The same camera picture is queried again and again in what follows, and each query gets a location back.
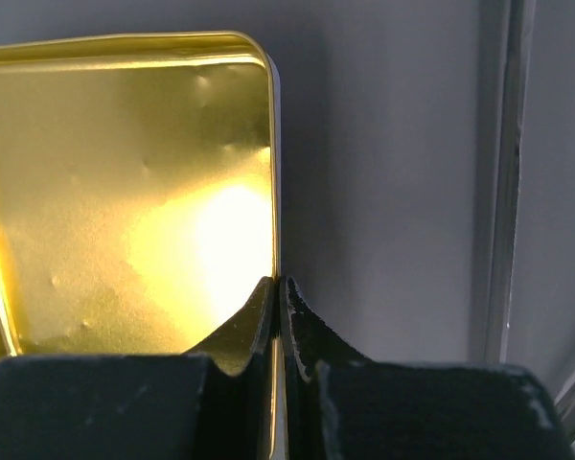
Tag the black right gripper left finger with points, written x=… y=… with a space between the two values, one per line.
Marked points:
x=212 y=402

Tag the gold tin lid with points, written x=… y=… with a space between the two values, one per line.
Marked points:
x=138 y=203

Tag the aluminium frame rail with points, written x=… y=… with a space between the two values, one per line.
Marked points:
x=523 y=252

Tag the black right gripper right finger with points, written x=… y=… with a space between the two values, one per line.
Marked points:
x=341 y=404

